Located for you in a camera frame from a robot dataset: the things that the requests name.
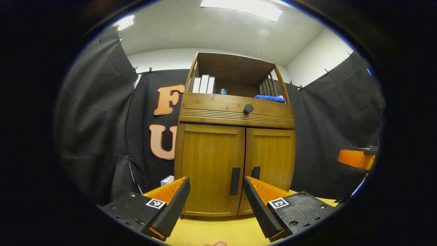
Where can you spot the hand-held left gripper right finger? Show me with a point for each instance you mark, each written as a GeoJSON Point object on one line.
{"type": "Point", "coordinates": [256, 206]}

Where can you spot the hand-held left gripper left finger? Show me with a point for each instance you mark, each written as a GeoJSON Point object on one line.
{"type": "Point", "coordinates": [175, 205]}

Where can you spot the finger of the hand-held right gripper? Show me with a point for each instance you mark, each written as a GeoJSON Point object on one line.
{"type": "Point", "coordinates": [353, 158]}

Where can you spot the wooden shoe cabinet door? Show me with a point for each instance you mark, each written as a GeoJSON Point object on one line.
{"type": "Point", "coordinates": [208, 164]}
{"type": "Point", "coordinates": [273, 157]}

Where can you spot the wooden double-door shoe cabinet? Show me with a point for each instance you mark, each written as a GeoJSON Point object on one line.
{"type": "Point", "coordinates": [222, 65]}

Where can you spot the wooden cabinet drawer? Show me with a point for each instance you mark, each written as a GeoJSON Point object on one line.
{"type": "Point", "coordinates": [211, 106]}

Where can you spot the white paperback book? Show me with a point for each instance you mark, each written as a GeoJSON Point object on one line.
{"type": "Point", "coordinates": [167, 180]}

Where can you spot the black round drawer knob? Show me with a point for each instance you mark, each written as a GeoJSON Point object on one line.
{"type": "Point", "coordinates": [248, 109]}

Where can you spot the blue towel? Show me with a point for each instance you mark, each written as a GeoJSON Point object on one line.
{"type": "Point", "coordinates": [269, 99]}

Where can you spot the black backdrop cloth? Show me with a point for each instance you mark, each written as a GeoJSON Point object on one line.
{"type": "Point", "coordinates": [102, 119]}

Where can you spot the large ceiling light panel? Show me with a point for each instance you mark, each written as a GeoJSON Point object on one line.
{"type": "Point", "coordinates": [245, 8]}

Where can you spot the small ceiling light panel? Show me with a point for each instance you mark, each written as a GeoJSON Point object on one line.
{"type": "Point", "coordinates": [125, 22]}

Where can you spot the black table bracket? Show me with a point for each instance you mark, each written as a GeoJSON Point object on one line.
{"type": "Point", "coordinates": [339, 200]}

